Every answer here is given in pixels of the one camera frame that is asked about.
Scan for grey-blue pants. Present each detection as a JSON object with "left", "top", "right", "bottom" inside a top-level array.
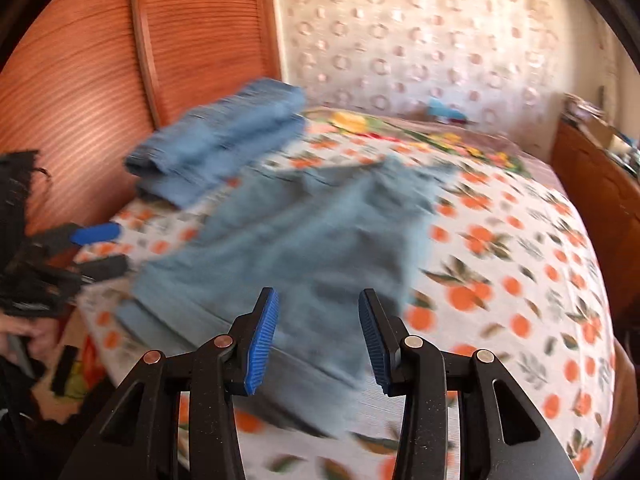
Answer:
[{"left": 116, "top": 157, "right": 456, "bottom": 436}]

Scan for person's left hand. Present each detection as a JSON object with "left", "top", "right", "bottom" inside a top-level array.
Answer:
[{"left": 0, "top": 313, "right": 58, "bottom": 364}]

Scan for folded blue denim jeans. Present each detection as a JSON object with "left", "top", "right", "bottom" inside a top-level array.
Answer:
[{"left": 124, "top": 78, "right": 306, "bottom": 209}]

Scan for orange print bedspread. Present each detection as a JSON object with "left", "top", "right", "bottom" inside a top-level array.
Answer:
[{"left": 76, "top": 119, "right": 616, "bottom": 479}]

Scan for wooden slatted wardrobe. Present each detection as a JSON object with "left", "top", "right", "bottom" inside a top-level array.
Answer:
[{"left": 1, "top": 0, "right": 281, "bottom": 232}]

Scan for wooden side cabinet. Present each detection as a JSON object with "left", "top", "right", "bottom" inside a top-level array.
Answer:
[{"left": 551, "top": 120, "right": 640, "bottom": 332}]

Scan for floral pink blanket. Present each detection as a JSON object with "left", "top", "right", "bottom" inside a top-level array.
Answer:
[{"left": 303, "top": 107, "right": 564, "bottom": 192}]

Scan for clutter on cabinet top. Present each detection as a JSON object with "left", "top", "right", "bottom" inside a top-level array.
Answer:
[{"left": 563, "top": 93, "right": 639, "bottom": 179}]

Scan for teal object by curtain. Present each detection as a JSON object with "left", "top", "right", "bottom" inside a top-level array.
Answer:
[{"left": 426, "top": 99, "right": 469, "bottom": 125}]

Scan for sheer circle pattern curtain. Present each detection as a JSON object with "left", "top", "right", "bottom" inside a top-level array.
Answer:
[{"left": 274, "top": 0, "right": 602, "bottom": 158}]

